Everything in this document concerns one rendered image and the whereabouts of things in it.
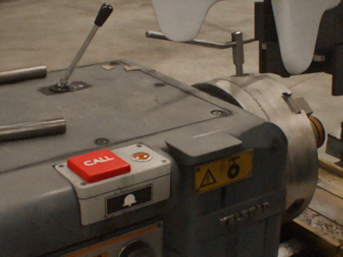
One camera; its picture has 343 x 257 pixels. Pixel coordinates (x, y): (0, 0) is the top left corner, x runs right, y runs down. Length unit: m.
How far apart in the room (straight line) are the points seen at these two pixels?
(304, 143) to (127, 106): 0.35
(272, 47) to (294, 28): 0.09
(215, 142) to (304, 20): 0.65
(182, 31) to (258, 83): 0.87
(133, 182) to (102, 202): 0.05
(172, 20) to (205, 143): 0.54
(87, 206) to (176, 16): 0.46
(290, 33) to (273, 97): 0.96
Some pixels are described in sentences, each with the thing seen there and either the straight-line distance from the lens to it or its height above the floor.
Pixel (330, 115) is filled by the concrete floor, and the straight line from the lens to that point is 4.67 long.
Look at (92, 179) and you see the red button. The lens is 0.78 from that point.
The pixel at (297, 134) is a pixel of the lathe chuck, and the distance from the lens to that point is 1.18.
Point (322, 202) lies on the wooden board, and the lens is 1.55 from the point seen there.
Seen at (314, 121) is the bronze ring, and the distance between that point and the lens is 1.39.
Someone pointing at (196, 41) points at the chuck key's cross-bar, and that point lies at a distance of 1.15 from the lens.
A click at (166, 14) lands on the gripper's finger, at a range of 0.36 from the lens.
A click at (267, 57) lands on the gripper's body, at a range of 0.34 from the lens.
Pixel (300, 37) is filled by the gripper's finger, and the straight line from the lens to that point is 0.25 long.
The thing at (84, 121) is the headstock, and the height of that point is 1.26.
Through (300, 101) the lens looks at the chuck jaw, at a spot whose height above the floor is 1.20.
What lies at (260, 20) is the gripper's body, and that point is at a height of 1.54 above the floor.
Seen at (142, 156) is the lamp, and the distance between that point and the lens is 0.84.
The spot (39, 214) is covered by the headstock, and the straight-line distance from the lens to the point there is 0.76.
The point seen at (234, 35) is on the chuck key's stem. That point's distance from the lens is 1.24.
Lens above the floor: 1.61
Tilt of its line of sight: 22 degrees down
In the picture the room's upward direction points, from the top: 1 degrees clockwise
